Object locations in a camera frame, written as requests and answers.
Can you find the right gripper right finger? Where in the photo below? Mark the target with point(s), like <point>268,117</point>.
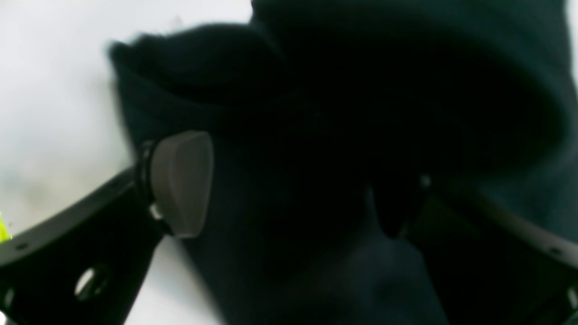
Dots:
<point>488,266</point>

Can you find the black T-shirt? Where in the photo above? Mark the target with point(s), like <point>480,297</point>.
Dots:
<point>310,98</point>

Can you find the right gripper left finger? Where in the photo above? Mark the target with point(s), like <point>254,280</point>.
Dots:
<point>86,265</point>

